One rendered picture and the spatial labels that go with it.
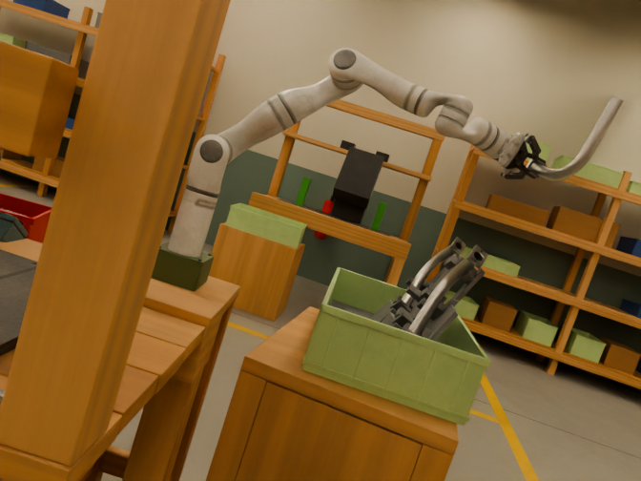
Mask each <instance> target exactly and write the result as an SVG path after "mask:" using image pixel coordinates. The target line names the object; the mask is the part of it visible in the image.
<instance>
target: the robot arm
mask: <svg viewBox="0 0 641 481"><path fill-rule="evenodd" d="M328 65H329V71H330V75H328V76H327V77H326V78H324V79H323V80H322V81H320V82H318V83H316V84H314V85H312V86H309V87H303V88H296V89H290V90H286V91H283V92H281V93H279V94H276V95H274V96H273V97H271V98H269V99H268V100H266V101H265V102H263V103H262V104H260V105H259V106H258V107H257V108H256V109H255V110H254V111H253V112H251V113H250V114H249V115H248V116H246V117H245V118H244V119H243V120H241V122H240V123H238V124H237V125H235V126H233V127H231V128H230V129H228V130H226V131H224V132H221V133H219V134H217V135H206V136H203V137H202V138H201V139H200V140H199V141H198V142H197V143H196V147H195V149H194V152H193V156H192V159H191V163H190V167H189V170H188V174H187V182H186V186H185V189H184V193H183V196H182V200H181V203H180V205H179V209H178V212H177V216H176V221H175V225H174V228H173V231H172V235H171V237H170V240H169V244H168V249H169V250H171V251H173V252H175V253H178V254H180V255H184V256H188V257H193V258H199V257H200V256H201V253H202V249H203V246H204V243H205V241H206V237H207V234H208V231H209V227H210V224H211V221H212V217H213V214H214V212H215V208H216V205H217V199H218V196H219V193H220V188H221V182H222V179H223V175H224V172H225V169H226V165H227V164H229V163H230V162H231V161H232V160H234V159H235V158H236V157H238V156H239V155H241V154H242V153H243V152H245V151H246V150H248V149H249V148H251V147H252V146H254V145H256V144H258V143H261V142H262V141H264V140H266V139H268V138H270V137H272V136H275V135H277V134H279V133H281V132H283V131H284V130H286V129H288V128H290V127H291V126H293V125H294V124H296V123H298V122H299V121H301V120H302V119H304V118H306V117H307V116H309V115H311V114H312V113H314V112H316V111H317V110H319V109H321V108H322V107H324V106H326V105H328V104H330V103H332V102H334V101H336V100H338V99H341V98H343V97H345V96H347V95H349V94H352V93H354V92H355V91H356V90H358V89H359V88H360V87H361V86H362V84H365V85H367V86H369V87H371V88H372V89H374V90H376V91H377V92H378V93H380V94H381V95H382V96H384V97H385V98H386V99H388V100H389V101H390V102H391V103H393V104H394V105H396V106H397V107H399V108H401V109H403V110H405V111H407V112H410V113H411V114H413V115H417V116H419V117H427V116H428V115H429V114H430V113H431V112H432V111H433V110H434V109H435V108H436V107H437V106H441V105H444V106H443V108H442V109H441V111H440V113H439V115H438V117H437V119H436V121H435V128H436V130H437V132H438V133H439V134H441V135H442V136H448V137H453V138H458V139H461V140H464V141H466V142H468V143H470V144H472V145H473V146H475V147H477V148H478V149H480V150H481V151H482V152H483V153H485V154H486V155H488V156H489V157H492V158H493V159H495V160H497V161H498V163H499V164H500V165H502V166H503V167H504V168H505V169H504V172H503V173H502V174H501V177H503V178H506V179H523V178H524V177H525V176H529V177H530V178H534V179H536V178H538V177H539V176H537V175H536V174H535V173H533V172H532V171H530V170H529V169H528V168H527V167H526V166H525V165H524V161H525V160H526V159H527V158H528V157H529V158H532V160H533V161H535V162H537V163H539V164H541V165H544V166H547V165H546V162H545V161H544V160H543V159H541V158H539V154H540V153H541V149H540V147H539V145H538V142H537V140H536V138H535V136H533V135H530V134H526V136H524V135H522V134H521V133H517V134H515V135H514V136H512V135H511V134H509V133H508V132H506V131H505V130H503V129H501V128H499V127H497V126H495V125H493V124H492V123H490V122H489V121H487V120H486V119H484V118H482V117H479V116H477V117H474V118H473V119H471V120H470V121H469V122H468V123H467V124H466V122H467V120H468V118H469V116H470V115H471V113H472V110H473V105H472V102H471V101H470V100H469V99H468V98H467V97H465V96H462V95H458V94H442V93H437V92H433V91H430V90H428V89H426V88H424V87H422V86H419V85H417V84H414V83H412V82H410V81H407V80H405V79H403V78H401V77H399V76H397V75H395V74H393V73H392V72H390V71H388V70H387V69H385V68H383V67H382V66H380V65H378V64H377V63H375V62H373V61H372V60H370V59H369V58H367V57H366V56H364V55H363V54H361V53H359V52H357V51H355V50H353V49H350V48H341V49H338V50H336V51H334V52H333V53H332V54H331V56H330V58H329V64H328ZM465 124H466V125H465ZM526 143H527V144H529V146H530V148H531V151H532V154H531V153H529V152H528V151H527V145H526ZM512 168H518V169H519V170H520V172H519V173H511V171H509V169H512Z"/></svg>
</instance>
